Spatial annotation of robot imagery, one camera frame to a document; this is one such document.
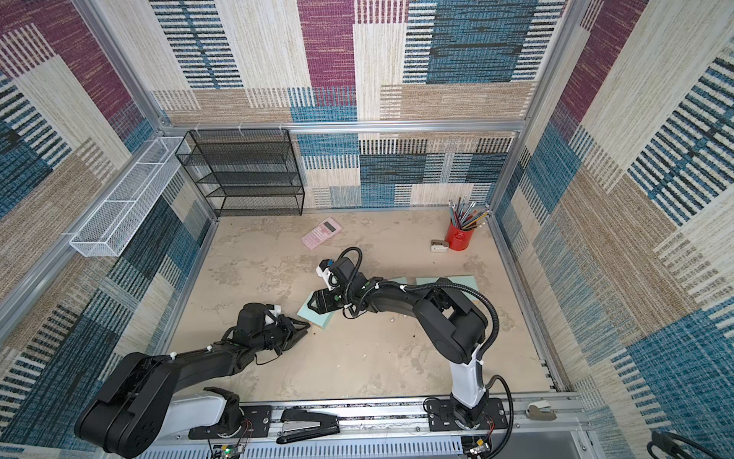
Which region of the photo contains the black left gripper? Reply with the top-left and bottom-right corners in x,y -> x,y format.
252,316 -> 312,356

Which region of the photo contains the mint drawer jewelry box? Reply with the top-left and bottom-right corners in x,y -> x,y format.
449,275 -> 478,290

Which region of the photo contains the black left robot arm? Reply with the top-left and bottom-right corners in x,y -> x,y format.
74,303 -> 311,458

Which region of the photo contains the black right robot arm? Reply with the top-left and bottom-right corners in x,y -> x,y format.
308,247 -> 514,430

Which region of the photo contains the pink calculator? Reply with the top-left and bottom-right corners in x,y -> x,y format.
301,217 -> 342,250

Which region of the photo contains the black stapler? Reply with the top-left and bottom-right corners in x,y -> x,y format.
276,409 -> 340,445

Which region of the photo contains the white tape dispenser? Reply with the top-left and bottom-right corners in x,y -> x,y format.
430,239 -> 449,252

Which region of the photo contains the red pencil cup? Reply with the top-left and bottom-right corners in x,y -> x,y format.
445,223 -> 474,252

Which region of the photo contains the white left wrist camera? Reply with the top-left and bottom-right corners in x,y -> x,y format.
265,304 -> 282,324

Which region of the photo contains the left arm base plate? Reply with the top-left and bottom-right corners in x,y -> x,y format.
187,405 -> 273,442

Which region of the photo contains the black wire shelf rack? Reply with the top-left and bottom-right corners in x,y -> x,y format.
175,128 -> 305,218

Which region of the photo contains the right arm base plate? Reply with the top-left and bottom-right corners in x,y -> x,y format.
422,397 -> 508,431

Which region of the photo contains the white mesh wall basket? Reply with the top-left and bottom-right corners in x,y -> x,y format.
70,137 -> 183,257

